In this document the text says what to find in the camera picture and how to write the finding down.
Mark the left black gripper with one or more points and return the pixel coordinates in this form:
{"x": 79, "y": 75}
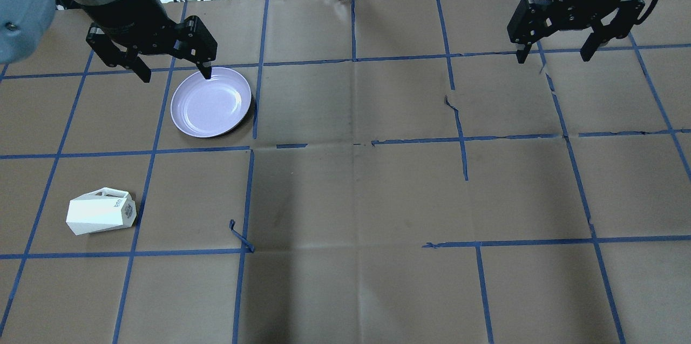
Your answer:
{"x": 128, "y": 15}

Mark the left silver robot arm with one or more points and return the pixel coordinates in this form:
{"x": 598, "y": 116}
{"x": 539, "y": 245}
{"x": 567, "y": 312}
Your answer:
{"x": 25, "y": 21}

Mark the lavender round plate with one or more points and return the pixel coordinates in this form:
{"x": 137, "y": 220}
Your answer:
{"x": 206, "y": 108}

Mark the white faceted cup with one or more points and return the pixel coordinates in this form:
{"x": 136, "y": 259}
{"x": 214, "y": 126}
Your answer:
{"x": 102, "y": 210}

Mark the brown paper table cover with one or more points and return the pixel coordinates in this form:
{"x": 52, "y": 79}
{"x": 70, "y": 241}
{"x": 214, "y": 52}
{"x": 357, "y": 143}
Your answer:
{"x": 399, "y": 178}

